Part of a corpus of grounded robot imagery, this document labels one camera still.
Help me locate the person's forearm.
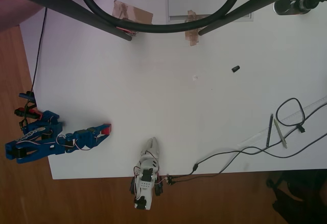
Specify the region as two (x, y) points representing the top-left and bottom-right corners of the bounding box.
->
(0, 0), (48, 32)

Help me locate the red and black clamp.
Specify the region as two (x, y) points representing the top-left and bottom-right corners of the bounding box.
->
(13, 107), (43, 120)

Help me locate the dark blue clamp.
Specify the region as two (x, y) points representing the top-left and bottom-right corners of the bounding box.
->
(18, 91), (36, 101)

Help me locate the black pen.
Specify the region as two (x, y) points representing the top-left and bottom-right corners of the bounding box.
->
(265, 114), (274, 148)

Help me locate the brown packing tape patch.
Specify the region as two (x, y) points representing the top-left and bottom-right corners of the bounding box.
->
(184, 9), (205, 47)
(111, 0), (154, 37)

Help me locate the black tripod leg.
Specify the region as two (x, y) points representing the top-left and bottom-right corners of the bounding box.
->
(198, 0), (327, 37)
(0, 0), (133, 42)

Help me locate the grey green pen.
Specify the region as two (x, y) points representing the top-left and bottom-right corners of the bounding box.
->
(273, 118), (288, 149)

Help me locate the transparent plastic ruler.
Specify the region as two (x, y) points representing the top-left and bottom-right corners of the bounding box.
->
(237, 95), (327, 148)

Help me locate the red white black servo cable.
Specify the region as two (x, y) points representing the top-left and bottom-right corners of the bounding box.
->
(56, 134), (79, 149)

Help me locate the black cable with inline connector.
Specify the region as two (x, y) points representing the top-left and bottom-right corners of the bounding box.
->
(191, 131), (327, 175)

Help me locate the thin black power cable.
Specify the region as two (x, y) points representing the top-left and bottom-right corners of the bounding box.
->
(30, 7), (48, 95)

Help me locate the thick black hose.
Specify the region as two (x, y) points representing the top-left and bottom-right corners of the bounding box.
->
(73, 0), (248, 34)

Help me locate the black looped cable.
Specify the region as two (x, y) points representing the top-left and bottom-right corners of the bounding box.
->
(165, 97), (327, 184)

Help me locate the grey cable tray cover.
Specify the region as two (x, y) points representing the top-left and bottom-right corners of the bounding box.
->
(165, 0), (255, 23)

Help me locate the black camera on stand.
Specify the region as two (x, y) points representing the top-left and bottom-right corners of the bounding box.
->
(272, 0), (327, 16)

